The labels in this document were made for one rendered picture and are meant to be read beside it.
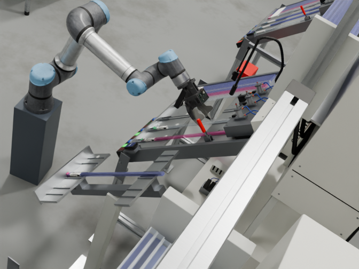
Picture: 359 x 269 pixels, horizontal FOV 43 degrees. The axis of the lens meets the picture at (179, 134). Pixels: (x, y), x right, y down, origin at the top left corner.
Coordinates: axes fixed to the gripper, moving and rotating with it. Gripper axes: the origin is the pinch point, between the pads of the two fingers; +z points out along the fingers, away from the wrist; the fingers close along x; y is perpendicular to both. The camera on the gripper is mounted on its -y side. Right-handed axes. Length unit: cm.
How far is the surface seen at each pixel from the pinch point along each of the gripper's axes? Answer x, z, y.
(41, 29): 101, -95, -175
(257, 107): -2.9, 1.7, 29.5
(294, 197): -21, 35, 35
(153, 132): -2.1, -5.6, -28.4
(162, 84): 125, -6, -117
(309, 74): -25, -9, 66
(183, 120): 6.9, -2.7, -15.8
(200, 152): -21.1, 5.3, 7.1
